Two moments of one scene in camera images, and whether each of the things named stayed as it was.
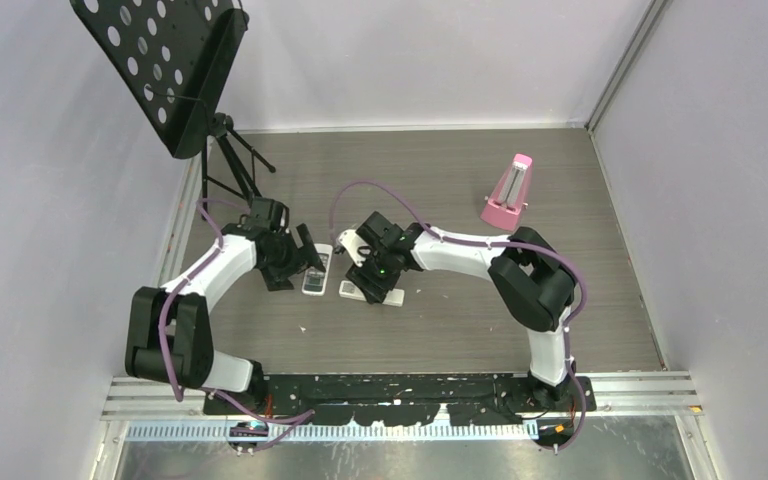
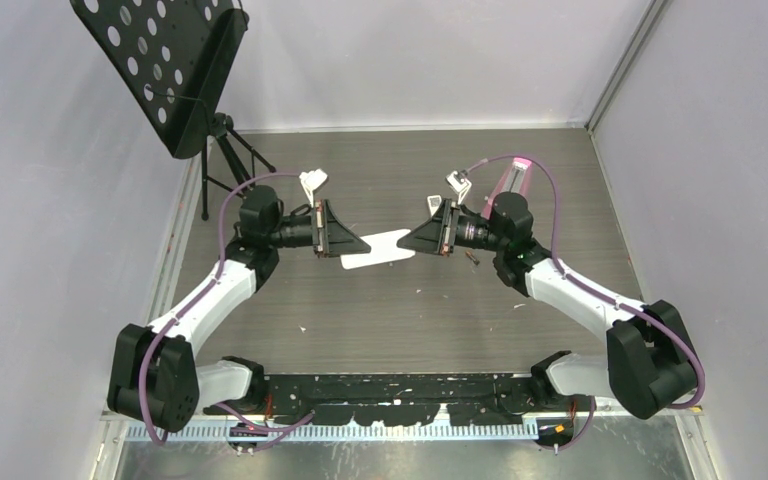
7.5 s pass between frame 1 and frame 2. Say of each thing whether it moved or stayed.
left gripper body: moved
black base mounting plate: stayed
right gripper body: moved
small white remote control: moved
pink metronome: stayed
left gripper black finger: moved
